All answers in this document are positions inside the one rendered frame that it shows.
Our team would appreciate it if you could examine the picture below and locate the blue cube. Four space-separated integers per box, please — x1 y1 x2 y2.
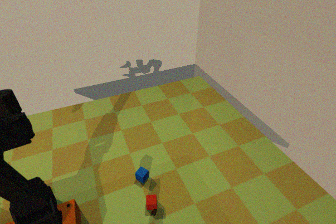
135 167 149 183

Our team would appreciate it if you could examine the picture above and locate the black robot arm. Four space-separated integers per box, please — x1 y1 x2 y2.
0 89 62 224

